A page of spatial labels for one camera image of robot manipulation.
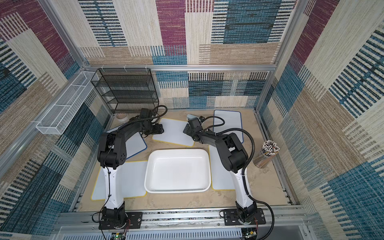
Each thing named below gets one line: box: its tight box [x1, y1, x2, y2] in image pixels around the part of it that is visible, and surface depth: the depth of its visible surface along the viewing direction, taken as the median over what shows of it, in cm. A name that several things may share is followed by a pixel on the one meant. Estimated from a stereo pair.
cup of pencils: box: [252, 140, 280, 169], surface depth 79 cm
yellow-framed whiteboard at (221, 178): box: [208, 144, 236, 191], surface depth 84 cm
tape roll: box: [116, 113, 128, 122], surface depth 118 cm
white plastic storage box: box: [144, 148, 212, 194], surface depth 91 cm
